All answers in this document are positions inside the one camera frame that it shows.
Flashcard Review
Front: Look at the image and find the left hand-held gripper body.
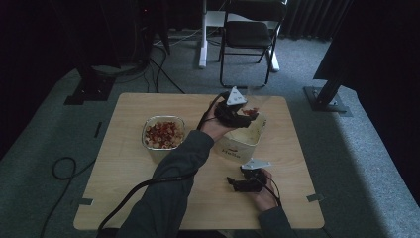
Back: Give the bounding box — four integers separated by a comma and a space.
213, 86, 253, 129

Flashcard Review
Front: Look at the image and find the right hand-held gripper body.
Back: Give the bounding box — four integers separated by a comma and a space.
235, 158, 273, 193

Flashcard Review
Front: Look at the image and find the white square bucket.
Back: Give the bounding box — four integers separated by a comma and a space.
213, 112, 268, 165

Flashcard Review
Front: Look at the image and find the glass container of food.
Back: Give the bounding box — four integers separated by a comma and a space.
141, 114, 186, 152

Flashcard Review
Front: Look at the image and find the person's right hand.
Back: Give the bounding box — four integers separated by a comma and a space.
249, 168, 282, 213

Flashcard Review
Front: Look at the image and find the person's left hand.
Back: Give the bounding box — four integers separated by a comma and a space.
199, 100, 234, 143

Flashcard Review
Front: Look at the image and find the black stand with metal base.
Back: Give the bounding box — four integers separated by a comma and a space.
302, 73, 353, 118

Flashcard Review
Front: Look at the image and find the black folding chair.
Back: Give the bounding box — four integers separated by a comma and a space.
219, 0, 289, 90

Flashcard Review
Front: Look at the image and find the dark pleated curtain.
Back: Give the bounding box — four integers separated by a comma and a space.
281, 0, 353, 43

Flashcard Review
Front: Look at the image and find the black stand base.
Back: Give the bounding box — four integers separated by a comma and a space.
63, 63, 117, 106

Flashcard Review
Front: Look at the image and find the right hand-held gripper cable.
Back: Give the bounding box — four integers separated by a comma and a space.
254, 173, 283, 208

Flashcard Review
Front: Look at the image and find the white desk frame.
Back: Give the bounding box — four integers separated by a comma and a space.
197, 0, 281, 73

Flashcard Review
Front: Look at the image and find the white floor cable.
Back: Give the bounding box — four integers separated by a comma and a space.
153, 28, 203, 48

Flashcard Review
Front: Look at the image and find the black floor cable loop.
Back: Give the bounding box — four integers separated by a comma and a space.
39, 156, 97, 238

